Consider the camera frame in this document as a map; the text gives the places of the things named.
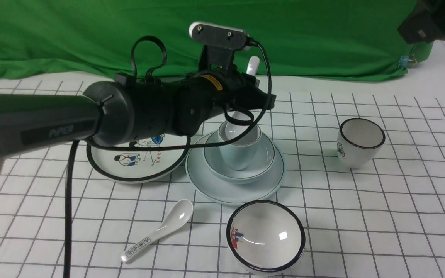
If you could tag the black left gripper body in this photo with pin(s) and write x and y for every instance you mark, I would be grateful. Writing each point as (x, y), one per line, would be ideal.
(204, 96)

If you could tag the plain white ceramic spoon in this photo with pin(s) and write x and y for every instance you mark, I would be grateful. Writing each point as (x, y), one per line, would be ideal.
(233, 130)

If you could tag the pale gold-rimmed cup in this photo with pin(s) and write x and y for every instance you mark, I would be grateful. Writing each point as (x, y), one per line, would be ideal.
(239, 153)

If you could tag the pale green-rimmed bowl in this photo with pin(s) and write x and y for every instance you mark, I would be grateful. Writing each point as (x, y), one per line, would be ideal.
(257, 166)

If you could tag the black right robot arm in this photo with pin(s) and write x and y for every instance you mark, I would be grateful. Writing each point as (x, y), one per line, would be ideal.
(425, 23)

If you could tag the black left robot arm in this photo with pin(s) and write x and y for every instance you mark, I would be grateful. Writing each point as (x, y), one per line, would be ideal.
(110, 113)

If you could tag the black-rimmed cartoon plate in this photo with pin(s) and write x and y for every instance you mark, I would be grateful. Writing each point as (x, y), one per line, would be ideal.
(132, 167)

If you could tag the white spoon with characters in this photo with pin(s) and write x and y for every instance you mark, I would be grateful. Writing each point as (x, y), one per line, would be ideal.
(179, 215)

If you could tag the black-rimmed cartoon bowl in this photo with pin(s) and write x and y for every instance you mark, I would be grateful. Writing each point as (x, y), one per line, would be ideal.
(266, 238)

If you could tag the black-rimmed white cup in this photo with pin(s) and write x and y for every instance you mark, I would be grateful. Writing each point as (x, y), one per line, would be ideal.
(358, 142)

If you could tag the green backdrop cloth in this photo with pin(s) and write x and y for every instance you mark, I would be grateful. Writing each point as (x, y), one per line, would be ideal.
(354, 40)

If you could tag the blue binder clip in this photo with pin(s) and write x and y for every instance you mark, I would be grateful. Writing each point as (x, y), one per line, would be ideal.
(407, 61)

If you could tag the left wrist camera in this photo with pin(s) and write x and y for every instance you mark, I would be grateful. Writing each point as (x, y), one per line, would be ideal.
(220, 43)

